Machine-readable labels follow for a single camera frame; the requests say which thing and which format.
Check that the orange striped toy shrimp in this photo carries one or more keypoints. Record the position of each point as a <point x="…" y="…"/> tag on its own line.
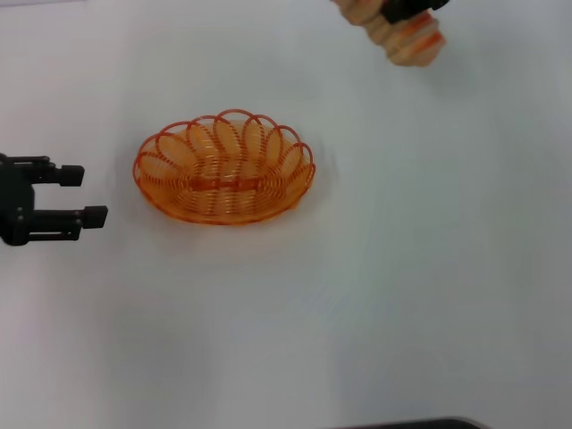
<point x="411" y="44"/>

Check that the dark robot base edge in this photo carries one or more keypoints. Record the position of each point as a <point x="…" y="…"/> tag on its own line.
<point x="411" y="424"/>

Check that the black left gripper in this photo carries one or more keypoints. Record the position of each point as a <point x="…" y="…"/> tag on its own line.
<point x="15" y="210"/>

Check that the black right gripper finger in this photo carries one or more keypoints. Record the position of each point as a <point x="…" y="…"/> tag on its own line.
<point x="406" y="9"/>

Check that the orange woven plastic basket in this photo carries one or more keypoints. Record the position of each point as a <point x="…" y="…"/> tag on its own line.
<point x="223" y="196"/>

